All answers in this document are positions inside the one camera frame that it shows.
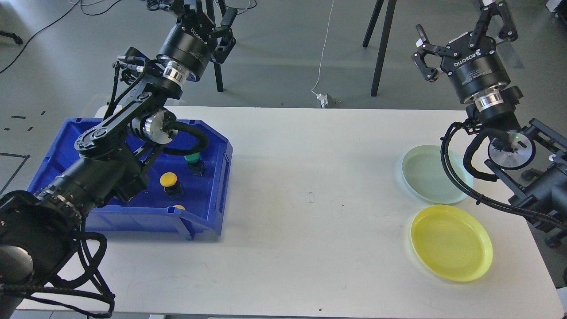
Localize white power adapter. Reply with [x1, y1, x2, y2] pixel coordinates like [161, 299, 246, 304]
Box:
[316, 93, 334, 109]

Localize light green plate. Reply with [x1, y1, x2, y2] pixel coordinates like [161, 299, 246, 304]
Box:
[401, 144, 467, 205]

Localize yellow plate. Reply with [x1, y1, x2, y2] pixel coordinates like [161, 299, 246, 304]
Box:
[409, 204, 493, 283]

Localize blue plastic bin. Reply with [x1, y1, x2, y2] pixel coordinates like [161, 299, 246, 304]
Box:
[27, 117, 233, 241]

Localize white cable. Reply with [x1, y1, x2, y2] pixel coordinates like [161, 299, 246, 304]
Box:
[311, 0, 335, 96]

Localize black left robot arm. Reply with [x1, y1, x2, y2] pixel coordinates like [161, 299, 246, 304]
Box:
[1, 0, 238, 319]

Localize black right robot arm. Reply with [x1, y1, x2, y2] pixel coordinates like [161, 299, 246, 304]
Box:
[412, 0, 567, 248]

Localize yellow push button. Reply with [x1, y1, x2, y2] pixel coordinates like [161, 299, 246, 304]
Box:
[159, 172, 185, 200]

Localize black floor cables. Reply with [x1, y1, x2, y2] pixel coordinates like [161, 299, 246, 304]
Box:
[0, 0, 257, 75]

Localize black stand leg left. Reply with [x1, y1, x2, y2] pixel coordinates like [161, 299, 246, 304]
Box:
[205, 0, 229, 92]

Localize green push button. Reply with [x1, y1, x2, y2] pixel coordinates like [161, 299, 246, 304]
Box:
[184, 153, 206, 176]

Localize black stand leg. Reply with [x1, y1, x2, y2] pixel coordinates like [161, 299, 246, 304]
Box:
[205, 0, 229, 92]
[362, 0, 397, 97]

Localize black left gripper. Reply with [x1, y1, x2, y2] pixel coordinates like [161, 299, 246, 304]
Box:
[157, 8, 237, 82]

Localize black stand leg right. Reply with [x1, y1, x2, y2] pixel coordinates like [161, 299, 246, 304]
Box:
[362, 0, 397, 97]

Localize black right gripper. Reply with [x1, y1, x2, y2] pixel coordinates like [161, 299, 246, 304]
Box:
[412, 0, 519, 105]

